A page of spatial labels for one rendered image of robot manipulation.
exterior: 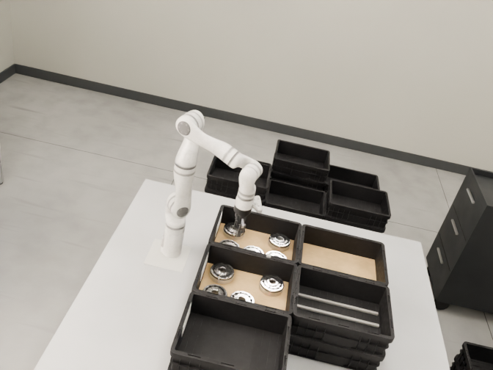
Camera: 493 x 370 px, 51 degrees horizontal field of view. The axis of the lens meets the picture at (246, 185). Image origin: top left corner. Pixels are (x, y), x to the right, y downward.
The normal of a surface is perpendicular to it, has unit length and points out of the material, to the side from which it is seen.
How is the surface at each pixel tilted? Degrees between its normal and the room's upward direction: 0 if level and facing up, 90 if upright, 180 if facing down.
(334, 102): 90
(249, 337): 0
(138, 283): 0
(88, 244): 0
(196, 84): 90
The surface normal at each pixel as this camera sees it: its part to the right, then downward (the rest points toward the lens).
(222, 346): 0.18, -0.82
